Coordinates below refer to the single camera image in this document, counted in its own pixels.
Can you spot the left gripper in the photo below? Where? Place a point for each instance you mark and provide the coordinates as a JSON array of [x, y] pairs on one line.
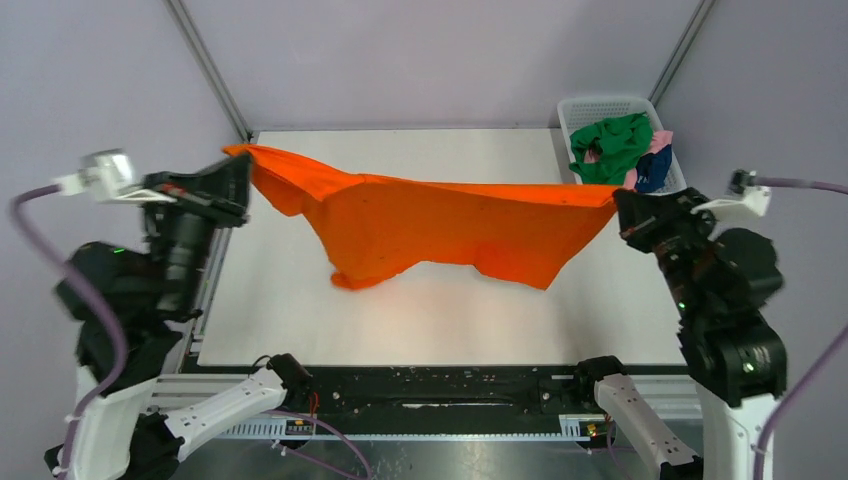
[[222, 190]]

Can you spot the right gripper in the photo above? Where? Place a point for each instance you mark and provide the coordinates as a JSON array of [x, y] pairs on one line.
[[641, 213]]

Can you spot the orange t-shirt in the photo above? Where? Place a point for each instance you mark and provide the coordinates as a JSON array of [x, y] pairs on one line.
[[374, 227]]

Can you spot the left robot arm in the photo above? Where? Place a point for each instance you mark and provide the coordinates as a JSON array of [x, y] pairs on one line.
[[128, 304]]

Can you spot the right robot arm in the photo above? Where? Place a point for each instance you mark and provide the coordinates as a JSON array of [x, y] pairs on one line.
[[719, 275]]

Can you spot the navy blue t-shirt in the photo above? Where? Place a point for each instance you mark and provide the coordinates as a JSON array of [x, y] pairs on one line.
[[652, 169]]

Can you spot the pink t-shirt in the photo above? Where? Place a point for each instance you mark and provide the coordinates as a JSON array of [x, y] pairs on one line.
[[659, 139]]

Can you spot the green t-shirt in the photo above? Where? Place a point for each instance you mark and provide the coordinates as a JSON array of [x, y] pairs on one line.
[[605, 151]]

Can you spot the white plastic basket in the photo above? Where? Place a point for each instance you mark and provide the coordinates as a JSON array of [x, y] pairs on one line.
[[578, 112]]

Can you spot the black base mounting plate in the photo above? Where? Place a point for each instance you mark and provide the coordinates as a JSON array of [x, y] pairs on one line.
[[440, 400]]

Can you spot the white cable duct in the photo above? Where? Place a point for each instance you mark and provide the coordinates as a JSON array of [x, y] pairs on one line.
[[275, 428]]

